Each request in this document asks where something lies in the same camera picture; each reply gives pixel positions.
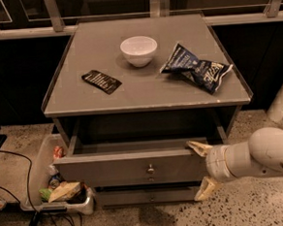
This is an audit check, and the grey drawer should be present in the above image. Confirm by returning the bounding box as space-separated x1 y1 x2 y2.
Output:
49 108 232 192
94 181 201 207

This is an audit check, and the grey bottom drawer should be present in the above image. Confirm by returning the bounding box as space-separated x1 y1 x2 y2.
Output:
94 181 201 207

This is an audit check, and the white ceramic bowl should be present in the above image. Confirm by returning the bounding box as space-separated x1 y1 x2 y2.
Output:
120 36 158 68

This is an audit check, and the black floor cable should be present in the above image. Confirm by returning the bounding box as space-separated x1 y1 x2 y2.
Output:
0 142 83 226

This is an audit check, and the yellow snack bag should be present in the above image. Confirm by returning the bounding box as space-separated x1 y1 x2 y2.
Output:
48 182 80 203

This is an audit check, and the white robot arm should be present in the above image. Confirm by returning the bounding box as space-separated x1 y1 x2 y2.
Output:
186 127 283 202

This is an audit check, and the blue chip bag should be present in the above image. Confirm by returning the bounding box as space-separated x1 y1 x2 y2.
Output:
160 44 233 94

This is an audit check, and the metal window railing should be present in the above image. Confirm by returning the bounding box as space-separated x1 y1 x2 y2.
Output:
0 0 283 39

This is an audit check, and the white labelled bottle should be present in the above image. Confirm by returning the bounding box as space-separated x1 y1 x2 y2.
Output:
48 165 58 176

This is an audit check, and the grey drawer cabinet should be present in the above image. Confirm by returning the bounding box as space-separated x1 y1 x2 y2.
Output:
35 10 261 211

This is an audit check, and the black snack packet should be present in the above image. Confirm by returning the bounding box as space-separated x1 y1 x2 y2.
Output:
81 70 122 95

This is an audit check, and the dark can in bin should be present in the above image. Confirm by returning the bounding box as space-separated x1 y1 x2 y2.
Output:
49 177 61 189

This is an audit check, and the red soda can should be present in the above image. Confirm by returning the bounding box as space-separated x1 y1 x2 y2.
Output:
53 145 64 160

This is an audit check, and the grey top drawer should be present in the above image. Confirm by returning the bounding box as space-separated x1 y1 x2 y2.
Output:
49 108 232 192

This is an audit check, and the green snack packet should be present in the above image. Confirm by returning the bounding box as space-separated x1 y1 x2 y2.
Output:
39 188 52 202

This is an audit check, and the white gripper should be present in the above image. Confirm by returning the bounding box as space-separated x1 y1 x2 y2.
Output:
186 141 235 202

